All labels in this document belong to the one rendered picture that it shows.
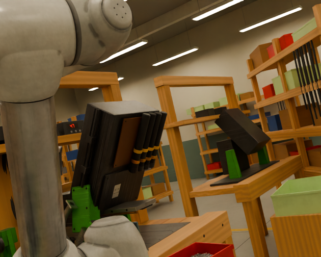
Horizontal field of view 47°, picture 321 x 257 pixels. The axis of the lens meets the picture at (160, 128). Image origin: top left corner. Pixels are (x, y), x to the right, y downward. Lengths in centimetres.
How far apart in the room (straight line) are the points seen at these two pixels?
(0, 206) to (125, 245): 104
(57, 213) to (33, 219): 5
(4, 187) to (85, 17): 135
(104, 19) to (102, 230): 54
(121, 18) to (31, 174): 35
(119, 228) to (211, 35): 1077
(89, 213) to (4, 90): 114
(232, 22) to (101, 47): 1066
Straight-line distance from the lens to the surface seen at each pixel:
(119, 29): 72
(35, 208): 82
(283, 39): 467
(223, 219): 229
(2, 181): 195
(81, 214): 179
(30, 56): 68
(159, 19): 1012
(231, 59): 1125
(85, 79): 244
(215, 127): 1092
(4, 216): 195
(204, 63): 1166
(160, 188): 858
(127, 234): 101
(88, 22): 72
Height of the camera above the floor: 139
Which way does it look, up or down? 2 degrees up
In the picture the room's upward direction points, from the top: 13 degrees counter-clockwise
